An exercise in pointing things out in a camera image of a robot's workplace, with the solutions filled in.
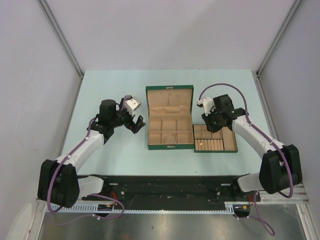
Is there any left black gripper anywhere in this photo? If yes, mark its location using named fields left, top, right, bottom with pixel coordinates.
left=110, top=98, right=145, bottom=133

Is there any green jewelry tray insert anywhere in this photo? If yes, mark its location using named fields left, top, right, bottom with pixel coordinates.
left=193, top=124, right=238, bottom=153

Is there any green jewelry box beige lining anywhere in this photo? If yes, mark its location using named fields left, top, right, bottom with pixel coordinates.
left=145, top=85, right=194, bottom=150

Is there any silver bracelet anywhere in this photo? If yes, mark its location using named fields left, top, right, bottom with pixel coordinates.
left=163, top=134, right=179, bottom=145

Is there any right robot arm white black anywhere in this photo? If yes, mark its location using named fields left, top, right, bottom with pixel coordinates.
left=197, top=94, right=303, bottom=201

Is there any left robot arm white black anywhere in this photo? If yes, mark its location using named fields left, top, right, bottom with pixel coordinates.
left=37, top=95, right=145, bottom=213

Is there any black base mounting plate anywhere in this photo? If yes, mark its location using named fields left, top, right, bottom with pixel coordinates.
left=96, top=174, right=256, bottom=202

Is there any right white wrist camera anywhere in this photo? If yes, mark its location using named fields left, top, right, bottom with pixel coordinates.
left=197, top=97, right=215, bottom=116

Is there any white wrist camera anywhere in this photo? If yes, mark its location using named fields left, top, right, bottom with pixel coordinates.
left=124, top=95, right=142, bottom=117
left=197, top=97, right=215, bottom=116

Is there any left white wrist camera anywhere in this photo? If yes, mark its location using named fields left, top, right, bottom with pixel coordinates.
left=124, top=95, right=142, bottom=117

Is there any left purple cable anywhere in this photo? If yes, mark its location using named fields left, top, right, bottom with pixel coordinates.
left=46, top=94, right=133, bottom=227

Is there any purple cable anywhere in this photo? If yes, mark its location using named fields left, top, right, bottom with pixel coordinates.
left=198, top=83, right=295, bottom=237
left=46, top=94, right=133, bottom=227

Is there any white slotted cable duct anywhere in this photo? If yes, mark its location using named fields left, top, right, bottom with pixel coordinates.
left=51, top=197, right=253, bottom=214

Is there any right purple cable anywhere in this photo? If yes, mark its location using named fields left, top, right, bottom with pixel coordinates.
left=198, top=83, right=295, bottom=237

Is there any aluminium frame rail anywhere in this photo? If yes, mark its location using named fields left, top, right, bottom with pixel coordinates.
left=36, top=184, right=320, bottom=240

